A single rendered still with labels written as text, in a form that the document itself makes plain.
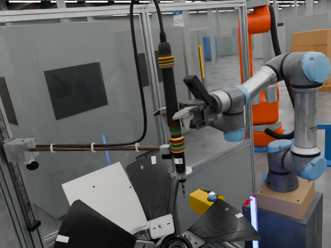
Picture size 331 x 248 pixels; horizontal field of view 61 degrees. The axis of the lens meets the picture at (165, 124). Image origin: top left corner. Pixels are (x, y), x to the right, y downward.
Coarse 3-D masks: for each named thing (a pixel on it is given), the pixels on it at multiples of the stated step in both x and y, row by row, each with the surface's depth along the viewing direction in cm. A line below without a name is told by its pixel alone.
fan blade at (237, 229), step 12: (216, 204) 113; (228, 204) 113; (204, 216) 107; (216, 216) 107; (228, 216) 107; (192, 228) 101; (204, 228) 100; (216, 228) 100; (228, 228) 101; (240, 228) 102; (252, 228) 104; (204, 240) 94; (216, 240) 95; (228, 240) 96; (240, 240) 97; (252, 240) 99
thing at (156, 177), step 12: (156, 156) 107; (132, 168) 107; (156, 168) 104; (132, 180) 105; (144, 180) 103; (156, 180) 102; (168, 180) 101; (144, 192) 101; (156, 192) 99; (168, 192) 98; (144, 204) 100; (156, 204) 98; (168, 204) 96; (156, 216) 96
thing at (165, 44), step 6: (162, 36) 76; (162, 42) 77; (168, 42) 77; (162, 48) 76; (168, 48) 77; (162, 54) 77; (174, 156) 86; (180, 156) 85; (174, 162) 87; (180, 162) 86; (180, 168) 86; (180, 180) 88
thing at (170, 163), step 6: (168, 144) 88; (162, 150) 86; (168, 150) 86; (162, 156) 86; (168, 156) 86; (168, 162) 87; (168, 168) 88; (174, 168) 89; (186, 168) 89; (174, 174) 87; (180, 174) 86; (186, 174) 86
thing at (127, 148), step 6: (30, 150) 104; (36, 150) 103; (42, 150) 102; (48, 150) 102; (54, 150) 101; (60, 150) 100; (66, 150) 99; (72, 150) 98; (78, 150) 97; (84, 150) 97; (90, 150) 96; (96, 150) 95; (102, 150) 94; (108, 150) 94; (114, 150) 93; (120, 150) 92; (126, 150) 92; (132, 150) 91; (138, 150) 90; (144, 150) 90
